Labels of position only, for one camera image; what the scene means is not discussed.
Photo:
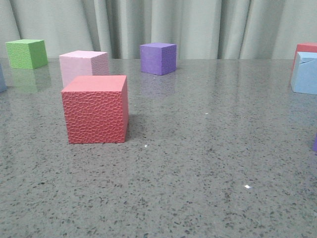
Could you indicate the light blue cracked foam cube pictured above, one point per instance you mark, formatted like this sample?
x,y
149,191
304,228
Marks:
x,y
304,74

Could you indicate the purple foam cube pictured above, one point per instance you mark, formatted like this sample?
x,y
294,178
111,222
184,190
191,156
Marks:
x,y
158,58

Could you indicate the large red textured foam cube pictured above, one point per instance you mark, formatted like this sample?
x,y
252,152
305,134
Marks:
x,y
96,109

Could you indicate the pink foam cube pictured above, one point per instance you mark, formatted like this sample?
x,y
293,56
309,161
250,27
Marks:
x,y
79,63

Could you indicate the grey-green curtain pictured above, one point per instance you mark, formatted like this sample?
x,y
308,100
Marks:
x,y
202,29

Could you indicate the green foam cube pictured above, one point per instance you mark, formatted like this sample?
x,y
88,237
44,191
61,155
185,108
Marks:
x,y
26,54

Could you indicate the purple cube at right edge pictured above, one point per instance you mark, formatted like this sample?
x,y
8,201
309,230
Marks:
x,y
315,144

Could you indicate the red foam cube far right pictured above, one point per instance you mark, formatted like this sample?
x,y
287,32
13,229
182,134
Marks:
x,y
304,47

